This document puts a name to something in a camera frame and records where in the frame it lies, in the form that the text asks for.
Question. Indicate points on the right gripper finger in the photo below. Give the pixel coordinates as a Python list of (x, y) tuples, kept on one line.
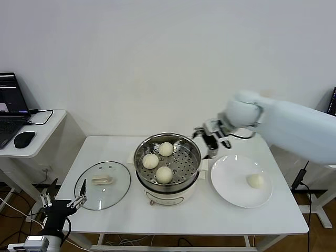
[(198, 132), (213, 152)]

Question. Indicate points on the white wall socket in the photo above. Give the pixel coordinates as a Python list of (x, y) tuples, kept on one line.
[(44, 167)]

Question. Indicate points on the round glass pot lid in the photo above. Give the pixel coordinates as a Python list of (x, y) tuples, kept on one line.
[(110, 189)]

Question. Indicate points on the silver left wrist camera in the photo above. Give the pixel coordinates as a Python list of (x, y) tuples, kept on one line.
[(36, 242)]

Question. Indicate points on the steel steamer pot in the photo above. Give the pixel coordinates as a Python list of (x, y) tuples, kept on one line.
[(162, 198)]

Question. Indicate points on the black laptop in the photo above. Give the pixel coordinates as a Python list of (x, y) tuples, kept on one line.
[(13, 120), (331, 103)]

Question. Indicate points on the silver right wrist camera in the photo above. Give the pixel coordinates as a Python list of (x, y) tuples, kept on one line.
[(212, 125)]

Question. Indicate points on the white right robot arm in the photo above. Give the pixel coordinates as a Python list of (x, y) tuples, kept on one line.
[(288, 123)]

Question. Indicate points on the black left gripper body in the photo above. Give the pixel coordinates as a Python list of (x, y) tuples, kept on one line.
[(57, 210)]

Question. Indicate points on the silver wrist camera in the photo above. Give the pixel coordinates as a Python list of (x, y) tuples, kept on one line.
[(36, 242), (212, 125)]

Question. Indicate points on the stainless steel steamer basket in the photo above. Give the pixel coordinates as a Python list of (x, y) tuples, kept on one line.
[(186, 162)]

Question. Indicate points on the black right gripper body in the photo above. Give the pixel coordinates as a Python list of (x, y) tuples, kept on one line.
[(211, 140)]

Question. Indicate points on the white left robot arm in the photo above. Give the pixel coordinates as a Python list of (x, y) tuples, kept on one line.
[(53, 244)]

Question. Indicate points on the white round plate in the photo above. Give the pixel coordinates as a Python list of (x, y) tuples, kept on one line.
[(231, 178)]

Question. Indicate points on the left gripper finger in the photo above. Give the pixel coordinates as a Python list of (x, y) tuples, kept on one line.
[(84, 189), (45, 200)]

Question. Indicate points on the white table leg frame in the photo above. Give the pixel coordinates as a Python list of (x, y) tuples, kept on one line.
[(170, 248)]

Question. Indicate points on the black computer mouse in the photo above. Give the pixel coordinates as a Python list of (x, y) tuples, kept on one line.
[(24, 139)]

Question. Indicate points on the white steamed baozi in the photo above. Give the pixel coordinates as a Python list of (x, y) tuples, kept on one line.
[(255, 181), (166, 149), (164, 174), (150, 161)]

